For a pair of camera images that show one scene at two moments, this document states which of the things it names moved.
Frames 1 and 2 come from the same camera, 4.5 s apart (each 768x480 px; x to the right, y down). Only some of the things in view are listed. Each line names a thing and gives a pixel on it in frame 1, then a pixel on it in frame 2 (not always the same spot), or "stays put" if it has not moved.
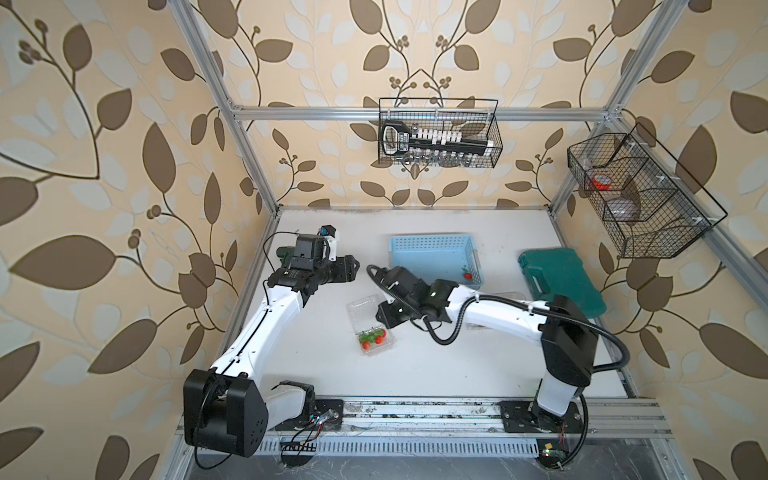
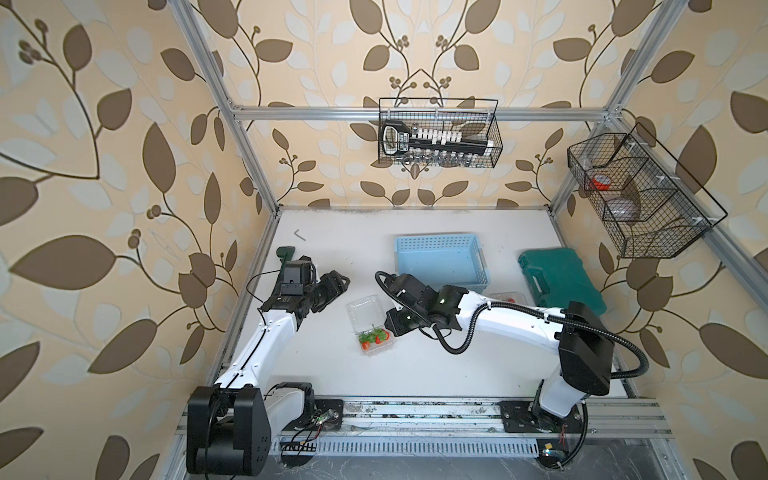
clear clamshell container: x=371 y=331 stays put
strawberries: x=377 y=336 stays put
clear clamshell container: x=514 y=295 stays put
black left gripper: x=344 y=271 → x=332 y=287
